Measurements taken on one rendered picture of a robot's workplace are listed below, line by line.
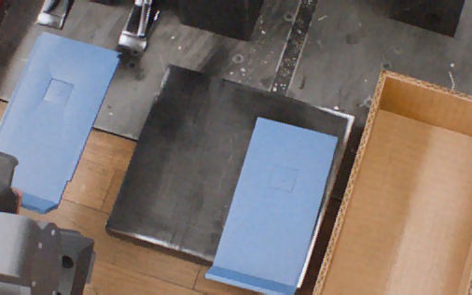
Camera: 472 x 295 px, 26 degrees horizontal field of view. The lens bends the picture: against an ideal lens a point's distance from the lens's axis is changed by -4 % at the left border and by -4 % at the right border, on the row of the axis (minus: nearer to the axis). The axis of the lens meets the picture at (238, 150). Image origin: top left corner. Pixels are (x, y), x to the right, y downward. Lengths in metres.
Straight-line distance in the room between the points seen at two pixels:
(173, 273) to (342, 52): 0.25
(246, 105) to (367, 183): 0.12
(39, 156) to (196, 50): 0.20
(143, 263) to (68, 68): 0.17
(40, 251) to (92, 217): 0.30
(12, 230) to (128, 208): 0.31
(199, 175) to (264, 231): 0.07
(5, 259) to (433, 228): 0.43
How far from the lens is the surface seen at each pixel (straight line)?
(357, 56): 0.96
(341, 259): 0.88
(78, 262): 0.65
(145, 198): 0.88
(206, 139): 0.90
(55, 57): 0.87
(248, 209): 0.87
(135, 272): 0.88
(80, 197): 0.91
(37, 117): 0.85
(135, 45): 0.87
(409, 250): 0.89
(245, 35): 0.95
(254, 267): 0.85
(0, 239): 0.59
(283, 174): 0.88
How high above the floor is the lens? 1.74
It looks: 67 degrees down
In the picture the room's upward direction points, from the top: 4 degrees counter-clockwise
